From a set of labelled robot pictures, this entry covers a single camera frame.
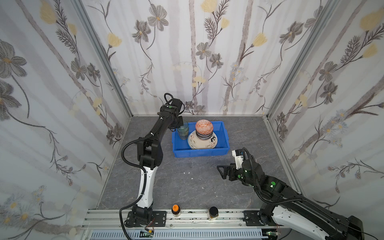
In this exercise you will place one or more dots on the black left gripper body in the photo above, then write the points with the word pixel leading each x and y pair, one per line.
pixel 177 121

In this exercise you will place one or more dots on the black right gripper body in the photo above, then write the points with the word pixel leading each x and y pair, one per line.
pixel 231 172

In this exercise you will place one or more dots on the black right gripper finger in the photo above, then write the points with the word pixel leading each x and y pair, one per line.
pixel 227 168
pixel 230 175

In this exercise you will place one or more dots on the green glass cup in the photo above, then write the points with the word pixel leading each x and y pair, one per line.
pixel 183 131

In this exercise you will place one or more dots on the orange patterned bowl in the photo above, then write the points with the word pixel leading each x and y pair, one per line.
pixel 204 127

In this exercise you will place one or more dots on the cream floral plate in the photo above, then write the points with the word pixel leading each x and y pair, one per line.
pixel 196 143

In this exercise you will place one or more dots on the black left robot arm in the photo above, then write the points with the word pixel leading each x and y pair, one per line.
pixel 150 157

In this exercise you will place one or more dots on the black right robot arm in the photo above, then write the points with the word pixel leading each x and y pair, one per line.
pixel 283 206

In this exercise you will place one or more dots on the blue plastic bin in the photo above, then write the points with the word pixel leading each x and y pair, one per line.
pixel 181 148

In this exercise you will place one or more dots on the black lid jar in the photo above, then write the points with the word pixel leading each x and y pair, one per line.
pixel 213 213

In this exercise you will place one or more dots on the orange lid jar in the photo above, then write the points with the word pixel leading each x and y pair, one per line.
pixel 176 210

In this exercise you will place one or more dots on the aluminium rail frame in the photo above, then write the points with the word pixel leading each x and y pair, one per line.
pixel 230 224

